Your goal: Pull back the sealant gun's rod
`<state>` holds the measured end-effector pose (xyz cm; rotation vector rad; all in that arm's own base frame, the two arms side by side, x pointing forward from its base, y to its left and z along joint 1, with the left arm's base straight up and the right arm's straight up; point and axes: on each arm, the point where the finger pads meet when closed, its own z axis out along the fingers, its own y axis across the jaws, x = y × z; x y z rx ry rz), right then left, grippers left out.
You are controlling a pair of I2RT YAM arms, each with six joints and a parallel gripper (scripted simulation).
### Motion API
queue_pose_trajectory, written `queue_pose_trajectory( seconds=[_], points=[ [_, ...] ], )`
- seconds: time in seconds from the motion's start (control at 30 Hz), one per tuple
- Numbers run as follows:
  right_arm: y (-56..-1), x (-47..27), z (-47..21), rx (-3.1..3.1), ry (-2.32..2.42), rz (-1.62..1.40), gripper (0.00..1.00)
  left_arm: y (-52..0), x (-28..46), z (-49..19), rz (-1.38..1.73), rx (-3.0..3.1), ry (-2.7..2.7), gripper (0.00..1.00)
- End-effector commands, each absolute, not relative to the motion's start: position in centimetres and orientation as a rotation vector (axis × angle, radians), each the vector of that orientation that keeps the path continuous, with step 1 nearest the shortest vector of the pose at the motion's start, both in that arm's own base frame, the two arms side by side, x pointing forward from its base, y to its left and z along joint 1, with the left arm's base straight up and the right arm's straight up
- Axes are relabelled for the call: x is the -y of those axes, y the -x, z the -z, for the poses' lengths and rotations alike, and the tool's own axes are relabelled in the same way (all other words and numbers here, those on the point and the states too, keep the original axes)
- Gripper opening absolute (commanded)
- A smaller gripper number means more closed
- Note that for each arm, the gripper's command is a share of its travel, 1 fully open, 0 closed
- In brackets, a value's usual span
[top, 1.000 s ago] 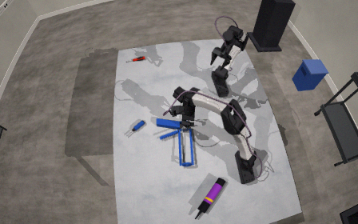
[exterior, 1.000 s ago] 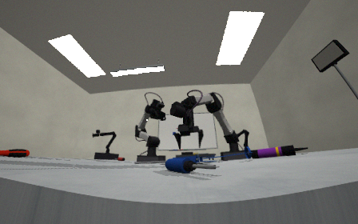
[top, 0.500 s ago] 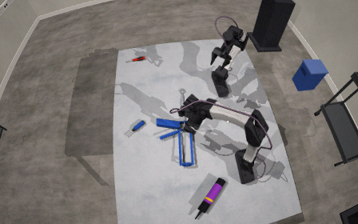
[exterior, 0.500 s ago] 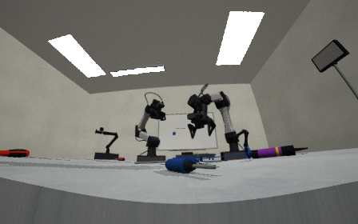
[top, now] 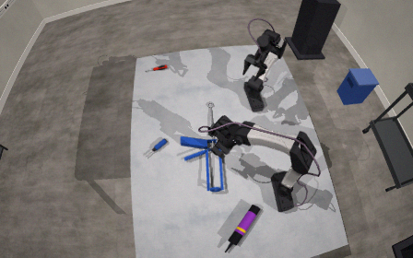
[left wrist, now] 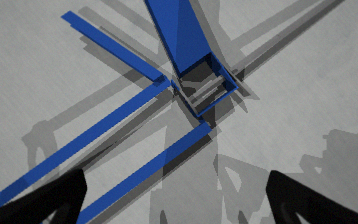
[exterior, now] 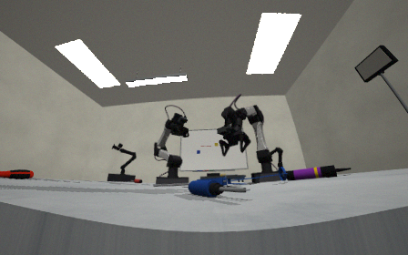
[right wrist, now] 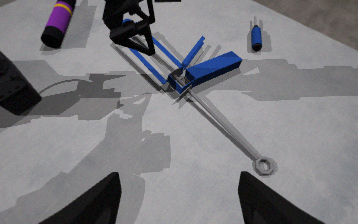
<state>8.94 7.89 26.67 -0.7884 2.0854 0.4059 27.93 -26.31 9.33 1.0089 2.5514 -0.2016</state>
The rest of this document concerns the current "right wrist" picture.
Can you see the blue cylinder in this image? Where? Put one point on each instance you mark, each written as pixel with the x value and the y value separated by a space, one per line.
pixel 256 37

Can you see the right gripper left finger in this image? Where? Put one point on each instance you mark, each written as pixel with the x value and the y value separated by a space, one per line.
pixel 98 205

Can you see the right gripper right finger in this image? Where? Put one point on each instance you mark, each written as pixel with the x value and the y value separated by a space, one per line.
pixel 262 205

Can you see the purple and black sealant cartridge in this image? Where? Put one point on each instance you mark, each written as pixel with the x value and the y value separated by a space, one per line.
pixel 57 24

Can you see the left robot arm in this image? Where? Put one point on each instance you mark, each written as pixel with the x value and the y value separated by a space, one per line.
pixel 11 83

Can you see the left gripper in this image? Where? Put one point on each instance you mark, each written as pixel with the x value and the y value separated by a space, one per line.
pixel 120 34

